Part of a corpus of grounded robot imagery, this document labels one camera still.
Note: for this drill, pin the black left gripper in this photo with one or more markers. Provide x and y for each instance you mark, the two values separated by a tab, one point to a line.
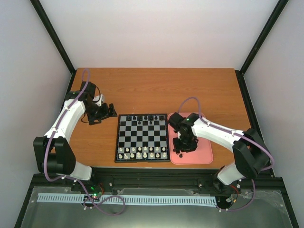
106	114

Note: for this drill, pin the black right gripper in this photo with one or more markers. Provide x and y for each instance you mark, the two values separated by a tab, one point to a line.
177	147

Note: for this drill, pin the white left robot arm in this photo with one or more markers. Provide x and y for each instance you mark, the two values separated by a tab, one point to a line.
52	151

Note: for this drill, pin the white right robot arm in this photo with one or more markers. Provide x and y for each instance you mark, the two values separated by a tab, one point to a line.
251	156

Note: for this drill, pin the white back rank pieces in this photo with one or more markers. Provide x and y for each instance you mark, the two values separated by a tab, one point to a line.
142	156

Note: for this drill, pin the pink plastic tray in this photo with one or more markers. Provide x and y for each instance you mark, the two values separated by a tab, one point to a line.
202	152

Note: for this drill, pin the white pawn row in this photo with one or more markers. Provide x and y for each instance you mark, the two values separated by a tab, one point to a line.
141	149

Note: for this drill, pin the black white chessboard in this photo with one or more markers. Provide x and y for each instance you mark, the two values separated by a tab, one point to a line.
130	134

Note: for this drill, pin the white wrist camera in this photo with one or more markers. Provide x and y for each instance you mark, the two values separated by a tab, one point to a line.
99	99

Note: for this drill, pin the black aluminium base frame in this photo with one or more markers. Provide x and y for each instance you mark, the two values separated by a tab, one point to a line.
259	203

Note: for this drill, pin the light blue cable duct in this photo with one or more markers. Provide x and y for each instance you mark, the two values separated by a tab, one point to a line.
132	200

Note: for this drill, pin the black right frame post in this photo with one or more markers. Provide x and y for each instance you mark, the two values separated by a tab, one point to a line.
275	14

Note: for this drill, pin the black frame post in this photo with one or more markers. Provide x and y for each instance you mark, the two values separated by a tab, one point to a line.
275	14
53	35

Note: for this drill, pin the black left frame post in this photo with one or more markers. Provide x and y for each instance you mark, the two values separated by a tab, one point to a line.
53	35

